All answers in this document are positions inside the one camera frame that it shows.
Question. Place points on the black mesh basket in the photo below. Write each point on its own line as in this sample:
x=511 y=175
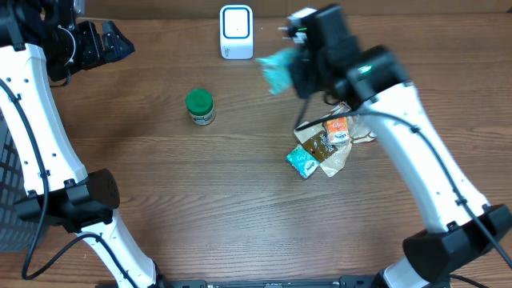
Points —
x=16 y=234

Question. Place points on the beige brown snack bag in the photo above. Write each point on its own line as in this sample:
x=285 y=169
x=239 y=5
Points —
x=332 y=158

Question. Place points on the orange tissue pack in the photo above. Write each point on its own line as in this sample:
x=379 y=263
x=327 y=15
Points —
x=337 y=131

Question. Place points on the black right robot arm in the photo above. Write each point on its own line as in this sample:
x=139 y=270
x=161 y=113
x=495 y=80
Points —
x=459 y=223

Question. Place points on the white barcode scanner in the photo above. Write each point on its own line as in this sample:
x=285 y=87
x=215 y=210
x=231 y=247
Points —
x=236 y=32

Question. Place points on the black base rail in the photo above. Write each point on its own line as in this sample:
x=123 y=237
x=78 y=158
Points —
x=260 y=284

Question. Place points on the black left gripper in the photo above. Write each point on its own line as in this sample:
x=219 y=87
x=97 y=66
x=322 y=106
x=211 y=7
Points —
x=103 y=46

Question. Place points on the green lid jar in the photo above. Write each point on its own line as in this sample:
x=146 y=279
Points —
x=200 y=105

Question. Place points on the green tissue pack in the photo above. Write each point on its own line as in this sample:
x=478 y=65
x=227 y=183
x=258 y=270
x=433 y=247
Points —
x=303 y=162

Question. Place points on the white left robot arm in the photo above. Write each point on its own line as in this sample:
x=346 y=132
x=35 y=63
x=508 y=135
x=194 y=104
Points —
x=42 y=45

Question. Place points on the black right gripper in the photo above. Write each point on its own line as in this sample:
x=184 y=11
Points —
x=302 y=88

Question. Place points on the teal tissue pack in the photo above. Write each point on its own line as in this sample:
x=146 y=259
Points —
x=275 y=69

